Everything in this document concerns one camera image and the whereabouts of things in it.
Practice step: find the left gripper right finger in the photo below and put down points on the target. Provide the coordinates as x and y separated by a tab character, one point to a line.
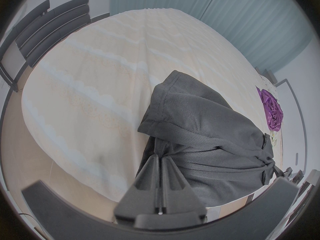
175	186

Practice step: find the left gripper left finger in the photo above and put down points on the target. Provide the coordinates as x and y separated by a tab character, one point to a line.
145	189

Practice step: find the black T-shirt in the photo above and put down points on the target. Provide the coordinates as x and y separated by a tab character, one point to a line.
200	134

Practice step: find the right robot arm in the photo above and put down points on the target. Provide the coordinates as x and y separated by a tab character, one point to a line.
298	177

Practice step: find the bed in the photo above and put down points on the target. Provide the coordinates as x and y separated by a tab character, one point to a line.
87	84

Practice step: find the white printed garment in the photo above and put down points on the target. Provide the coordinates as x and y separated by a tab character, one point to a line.
274	139

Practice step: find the purple garment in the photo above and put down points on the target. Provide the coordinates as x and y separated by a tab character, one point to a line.
272	111

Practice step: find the white printed pillow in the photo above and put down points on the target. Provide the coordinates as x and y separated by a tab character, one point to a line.
268	84

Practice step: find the grey bedside table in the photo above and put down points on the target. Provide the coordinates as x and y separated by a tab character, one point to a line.
269	74

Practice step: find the black chest of drawers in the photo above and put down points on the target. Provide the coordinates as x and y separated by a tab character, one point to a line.
50	29

